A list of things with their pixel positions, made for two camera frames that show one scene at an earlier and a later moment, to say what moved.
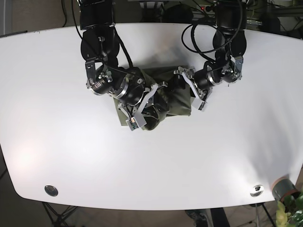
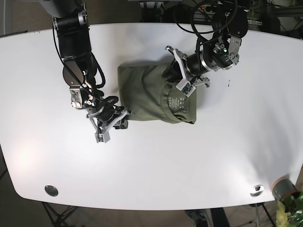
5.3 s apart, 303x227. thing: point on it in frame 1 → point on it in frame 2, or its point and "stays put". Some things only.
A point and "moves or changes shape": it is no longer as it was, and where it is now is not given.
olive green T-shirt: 176,91 moves or changes shape
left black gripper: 134,98 → 105,117
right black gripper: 200,81 → 186,71
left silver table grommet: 51,190 stays put
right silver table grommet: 257,190 stays put
